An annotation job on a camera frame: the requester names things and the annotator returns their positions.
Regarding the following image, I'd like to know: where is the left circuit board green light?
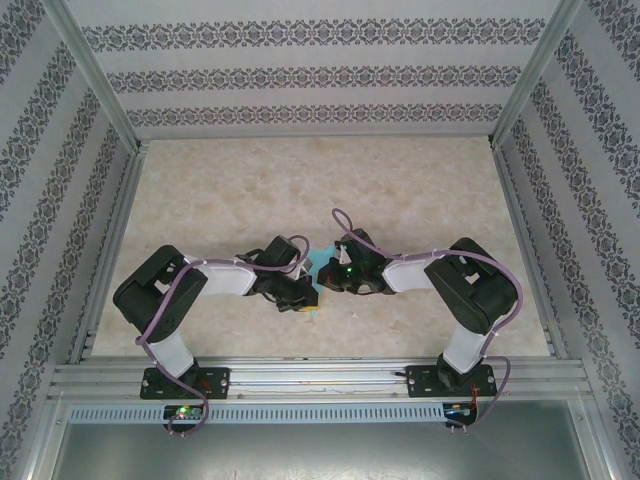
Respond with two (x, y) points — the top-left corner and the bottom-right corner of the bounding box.
(164, 404), (204, 421)

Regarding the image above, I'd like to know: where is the aluminium frame post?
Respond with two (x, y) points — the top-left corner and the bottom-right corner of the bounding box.
(39, 0), (151, 154)
(487, 0), (586, 151)

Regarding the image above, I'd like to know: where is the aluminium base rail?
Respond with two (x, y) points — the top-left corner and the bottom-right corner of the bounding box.
(47, 354), (589, 404)

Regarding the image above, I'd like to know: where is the aluminium side rail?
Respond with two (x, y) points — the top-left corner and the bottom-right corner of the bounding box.
(67, 142), (151, 364)
(491, 142), (571, 361)

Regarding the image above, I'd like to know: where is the grey slotted cable duct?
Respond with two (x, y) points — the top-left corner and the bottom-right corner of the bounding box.
(67, 403), (447, 425)

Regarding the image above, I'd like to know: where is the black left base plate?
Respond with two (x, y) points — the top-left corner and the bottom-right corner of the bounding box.
(139, 367), (231, 401)

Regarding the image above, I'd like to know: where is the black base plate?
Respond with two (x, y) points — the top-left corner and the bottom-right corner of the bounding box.
(404, 364), (496, 400)
(139, 367), (231, 401)

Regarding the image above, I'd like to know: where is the light blue paper sheet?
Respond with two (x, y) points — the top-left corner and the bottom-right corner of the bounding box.
(304, 244), (337, 322)

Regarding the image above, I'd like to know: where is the aluminium frame bar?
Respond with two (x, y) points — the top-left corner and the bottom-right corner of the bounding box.
(567, 399), (621, 480)
(12, 392), (71, 480)

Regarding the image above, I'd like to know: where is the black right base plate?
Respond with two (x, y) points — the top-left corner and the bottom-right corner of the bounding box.
(404, 364), (496, 400)

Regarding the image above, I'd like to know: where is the grey metal panel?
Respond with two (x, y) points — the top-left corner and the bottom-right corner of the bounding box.
(49, 423), (609, 480)

